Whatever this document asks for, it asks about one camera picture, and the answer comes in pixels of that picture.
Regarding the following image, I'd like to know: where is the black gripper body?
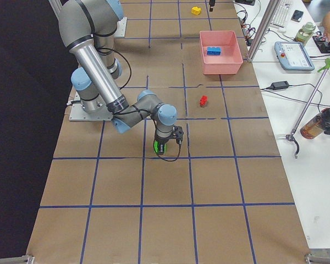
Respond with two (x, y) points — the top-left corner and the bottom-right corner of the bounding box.
(153, 134), (172, 146)

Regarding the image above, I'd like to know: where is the green toy block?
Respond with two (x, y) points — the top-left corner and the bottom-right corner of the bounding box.
(153, 142), (167, 155)

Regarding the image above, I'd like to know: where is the blue toy block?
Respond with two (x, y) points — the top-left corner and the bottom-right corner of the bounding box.
(207, 47), (222, 56)

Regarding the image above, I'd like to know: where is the pink plastic box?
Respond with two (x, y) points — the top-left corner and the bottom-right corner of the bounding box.
(200, 30), (243, 75)

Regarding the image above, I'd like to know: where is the yellow toy block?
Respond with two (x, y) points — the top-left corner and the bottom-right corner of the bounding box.
(191, 6), (201, 15)

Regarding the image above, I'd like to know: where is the red toy block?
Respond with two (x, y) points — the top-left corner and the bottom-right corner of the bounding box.
(199, 95), (208, 107)

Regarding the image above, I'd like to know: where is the white keyboard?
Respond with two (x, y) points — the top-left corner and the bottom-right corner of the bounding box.
(270, 0), (293, 29)

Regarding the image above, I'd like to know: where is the black smartphone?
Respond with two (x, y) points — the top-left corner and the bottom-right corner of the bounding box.
(291, 10), (304, 22)

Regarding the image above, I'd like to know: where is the teach pendant tablet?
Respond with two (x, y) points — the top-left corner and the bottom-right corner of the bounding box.
(274, 41), (315, 72)

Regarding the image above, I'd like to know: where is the green glass bottle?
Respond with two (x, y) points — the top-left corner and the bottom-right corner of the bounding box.
(294, 22), (316, 46)

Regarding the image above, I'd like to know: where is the black power adapter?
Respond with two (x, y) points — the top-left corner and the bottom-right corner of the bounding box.
(269, 81), (290, 90)

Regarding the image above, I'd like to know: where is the reacher grabber tool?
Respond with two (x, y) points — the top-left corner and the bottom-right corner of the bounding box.
(277, 58), (330, 159)

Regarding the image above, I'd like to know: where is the amber water bottle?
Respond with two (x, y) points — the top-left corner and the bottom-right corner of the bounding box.
(300, 108), (330, 139)

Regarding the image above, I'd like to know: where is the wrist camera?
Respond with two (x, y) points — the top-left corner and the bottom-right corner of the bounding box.
(172, 125), (184, 145)

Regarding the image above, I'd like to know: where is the aluminium frame post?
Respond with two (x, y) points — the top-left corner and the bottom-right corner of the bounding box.
(246, 0), (280, 62)

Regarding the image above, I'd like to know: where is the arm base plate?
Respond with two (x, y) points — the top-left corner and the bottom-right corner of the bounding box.
(114, 17), (128, 39)
(67, 92), (113, 122)

